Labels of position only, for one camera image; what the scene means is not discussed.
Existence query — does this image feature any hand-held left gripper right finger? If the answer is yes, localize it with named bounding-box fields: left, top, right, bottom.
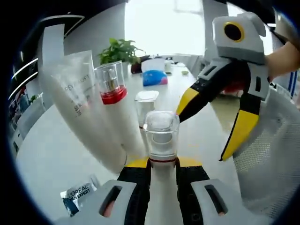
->
left=174, top=157, right=266, bottom=225

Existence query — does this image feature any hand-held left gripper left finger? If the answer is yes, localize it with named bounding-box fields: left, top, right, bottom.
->
left=56, top=157, right=151, bottom=225

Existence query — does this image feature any white skincare bottle clear cap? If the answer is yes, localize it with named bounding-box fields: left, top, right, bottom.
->
left=134, top=90, right=160, bottom=129
left=142, top=110, right=181, bottom=225

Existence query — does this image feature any green black skincare mask pack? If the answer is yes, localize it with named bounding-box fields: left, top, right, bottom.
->
left=60, top=174, right=101, bottom=218

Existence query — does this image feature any red collar skincare pump bottle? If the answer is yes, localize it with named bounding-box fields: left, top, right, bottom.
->
left=94, top=60, right=146, bottom=156

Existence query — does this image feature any tall white skincare tube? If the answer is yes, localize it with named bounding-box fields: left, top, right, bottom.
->
left=38, top=50, right=129, bottom=174

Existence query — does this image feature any person's right hand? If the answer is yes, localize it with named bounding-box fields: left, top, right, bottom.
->
left=264, top=41, right=300, bottom=81

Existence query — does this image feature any white mesh chair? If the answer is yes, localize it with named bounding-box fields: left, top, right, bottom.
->
left=233, top=77, right=299, bottom=219

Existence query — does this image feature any blue tissue pack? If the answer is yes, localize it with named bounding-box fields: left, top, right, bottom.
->
left=142, top=70, right=168, bottom=87

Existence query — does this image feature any green potted plant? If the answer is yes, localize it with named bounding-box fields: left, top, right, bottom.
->
left=97, top=37, right=146, bottom=74

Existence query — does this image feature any long ceiling light strip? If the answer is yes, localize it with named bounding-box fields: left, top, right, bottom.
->
left=11, top=58, right=39, bottom=79

